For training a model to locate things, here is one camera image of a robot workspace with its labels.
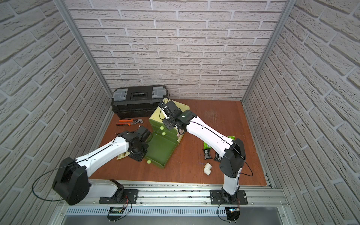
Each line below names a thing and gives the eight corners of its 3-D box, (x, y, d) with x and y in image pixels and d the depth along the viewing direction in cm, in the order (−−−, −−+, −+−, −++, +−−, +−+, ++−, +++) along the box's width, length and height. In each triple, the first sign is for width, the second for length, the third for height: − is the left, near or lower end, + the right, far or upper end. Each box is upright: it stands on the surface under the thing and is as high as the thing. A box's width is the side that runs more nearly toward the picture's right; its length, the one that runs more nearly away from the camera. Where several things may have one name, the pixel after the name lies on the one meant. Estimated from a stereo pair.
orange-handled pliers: (117, 125, 105) (116, 124, 104) (118, 121, 108) (117, 119, 106) (142, 124, 107) (141, 123, 105) (143, 120, 109) (142, 118, 107)
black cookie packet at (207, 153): (204, 159, 90) (204, 157, 87) (203, 151, 93) (204, 149, 91) (210, 159, 90) (211, 157, 87) (209, 151, 93) (210, 149, 91)
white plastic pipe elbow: (201, 170, 84) (202, 169, 82) (206, 163, 87) (207, 161, 85) (208, 175, 83) (208, 174, 81) (213, 168, 85) (214, 166, 83)
